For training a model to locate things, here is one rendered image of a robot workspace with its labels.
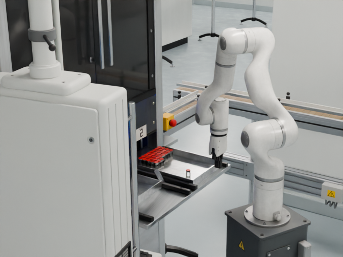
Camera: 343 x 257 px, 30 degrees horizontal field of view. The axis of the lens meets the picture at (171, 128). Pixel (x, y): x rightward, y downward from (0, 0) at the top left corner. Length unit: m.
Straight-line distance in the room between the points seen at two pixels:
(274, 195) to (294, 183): 1.28
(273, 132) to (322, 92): 1.81
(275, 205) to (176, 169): 0.63
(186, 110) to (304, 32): 1.02
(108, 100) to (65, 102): 0.14
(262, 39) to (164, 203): 0.80
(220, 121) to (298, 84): 1.51
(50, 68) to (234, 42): 0.81
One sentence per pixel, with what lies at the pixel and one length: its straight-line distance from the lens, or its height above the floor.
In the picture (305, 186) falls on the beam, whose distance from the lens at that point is 3.84.
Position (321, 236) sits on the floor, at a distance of 4.32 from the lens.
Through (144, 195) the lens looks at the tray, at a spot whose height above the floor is 0.90.
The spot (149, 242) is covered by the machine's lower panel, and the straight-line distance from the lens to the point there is 3.42.
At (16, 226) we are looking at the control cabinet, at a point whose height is 1.06.
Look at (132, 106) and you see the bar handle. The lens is 2.10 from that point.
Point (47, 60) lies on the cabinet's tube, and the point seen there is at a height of 1.64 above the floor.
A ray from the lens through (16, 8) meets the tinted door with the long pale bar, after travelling 2.39.
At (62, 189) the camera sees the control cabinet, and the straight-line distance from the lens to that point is 2.09.
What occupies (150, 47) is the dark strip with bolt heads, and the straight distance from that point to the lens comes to 3.06.
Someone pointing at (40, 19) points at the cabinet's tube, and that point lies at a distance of 2.00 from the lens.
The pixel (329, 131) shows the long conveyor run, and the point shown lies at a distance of 3.63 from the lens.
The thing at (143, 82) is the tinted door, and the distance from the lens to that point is 3.06.
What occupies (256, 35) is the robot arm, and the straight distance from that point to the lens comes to 2.57.
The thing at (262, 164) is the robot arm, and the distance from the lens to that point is 2.52.
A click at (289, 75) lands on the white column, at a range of 4.32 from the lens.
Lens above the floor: 2.15
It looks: 21 degrees down
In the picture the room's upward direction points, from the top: 1 degrees counter-clockwise
